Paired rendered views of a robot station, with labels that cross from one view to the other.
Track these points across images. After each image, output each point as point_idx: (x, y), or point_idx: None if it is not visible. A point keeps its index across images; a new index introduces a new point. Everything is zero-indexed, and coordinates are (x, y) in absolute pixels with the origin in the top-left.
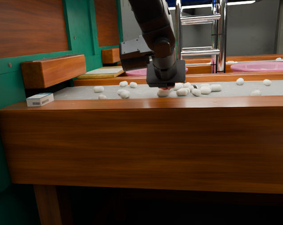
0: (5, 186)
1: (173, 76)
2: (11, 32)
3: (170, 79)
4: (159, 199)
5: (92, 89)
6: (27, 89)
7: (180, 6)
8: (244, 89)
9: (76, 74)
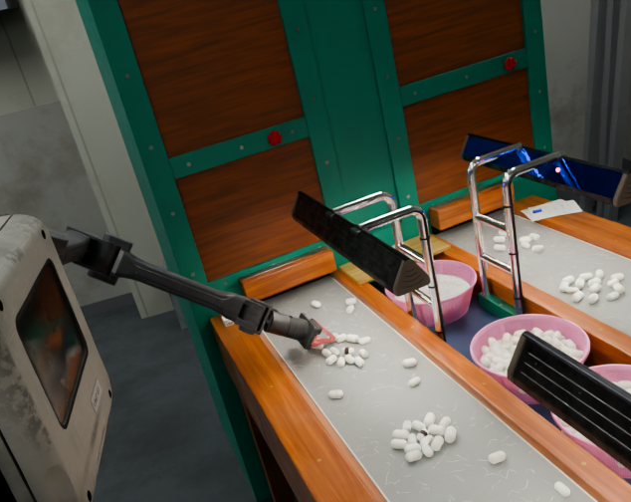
0: (219, 369)
1: (302, 340)
2: (232, 253)
3: (301, 341)
4: None
5: (326, 296)
6: None
7: (395, 232)
8: (382, 377)
9: (310, 278)
